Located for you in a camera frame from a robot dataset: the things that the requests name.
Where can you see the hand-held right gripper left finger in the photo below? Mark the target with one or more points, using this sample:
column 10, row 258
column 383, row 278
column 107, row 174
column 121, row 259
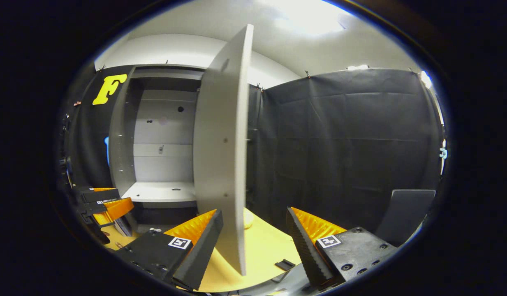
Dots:
column 202, row 255

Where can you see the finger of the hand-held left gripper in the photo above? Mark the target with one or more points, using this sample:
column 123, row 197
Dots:
column 101, row 196
column 95, row 209

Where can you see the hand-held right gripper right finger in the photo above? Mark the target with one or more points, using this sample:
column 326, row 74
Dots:
column 304, row 250

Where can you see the grey cabinet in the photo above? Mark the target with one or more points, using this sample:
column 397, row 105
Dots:
column 163, row 164

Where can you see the beige cabinet door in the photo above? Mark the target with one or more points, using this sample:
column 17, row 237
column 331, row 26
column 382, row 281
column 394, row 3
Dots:
column 220, row 144

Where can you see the small black flat piece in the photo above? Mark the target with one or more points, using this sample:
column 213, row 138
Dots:
column 285, row 264

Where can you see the white slat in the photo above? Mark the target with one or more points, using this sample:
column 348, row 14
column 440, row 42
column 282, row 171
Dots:
column 122, row 227

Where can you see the grey flat object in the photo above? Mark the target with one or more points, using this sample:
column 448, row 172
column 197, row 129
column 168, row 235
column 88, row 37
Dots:
column 274, row 287

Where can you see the black backdrop cloth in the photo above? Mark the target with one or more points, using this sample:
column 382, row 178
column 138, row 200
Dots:
column 339, row 164

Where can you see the grey flat panel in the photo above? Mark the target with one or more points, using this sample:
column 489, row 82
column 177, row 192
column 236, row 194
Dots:
column 405, row 213

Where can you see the small ceiling light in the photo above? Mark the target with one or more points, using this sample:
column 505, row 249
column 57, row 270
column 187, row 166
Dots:
column 426, row 79

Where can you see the large ceiling light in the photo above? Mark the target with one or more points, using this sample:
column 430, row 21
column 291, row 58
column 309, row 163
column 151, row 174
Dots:
column 306, row 16

